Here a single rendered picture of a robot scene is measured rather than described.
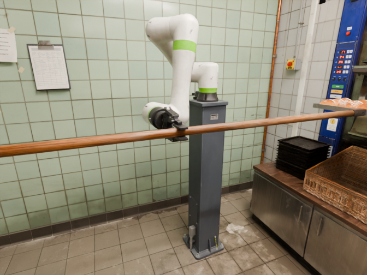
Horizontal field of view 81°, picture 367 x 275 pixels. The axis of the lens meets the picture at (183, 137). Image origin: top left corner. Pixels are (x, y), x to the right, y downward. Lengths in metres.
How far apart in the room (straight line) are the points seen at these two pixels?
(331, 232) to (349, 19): 1.49
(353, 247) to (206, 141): 1.03
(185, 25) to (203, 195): 1.10
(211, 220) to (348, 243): 0.85
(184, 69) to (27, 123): 1.35
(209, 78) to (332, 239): 1.25
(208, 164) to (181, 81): 0.68
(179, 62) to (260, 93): 1.60
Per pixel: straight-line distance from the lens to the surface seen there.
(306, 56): 2.33
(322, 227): 1.74
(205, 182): 1.57
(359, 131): 2.06
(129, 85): 1.93
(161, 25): 1.18
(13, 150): 0.69
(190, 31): 1.11
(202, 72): 1.43
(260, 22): 2.52
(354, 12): 2.15
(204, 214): 1.72
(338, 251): 1.74
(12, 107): 2.01
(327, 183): 1.67
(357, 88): 2.08
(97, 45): 1.92
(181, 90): 1.06
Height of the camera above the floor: 1.39
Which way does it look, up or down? 17 degrees down
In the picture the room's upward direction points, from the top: straight up
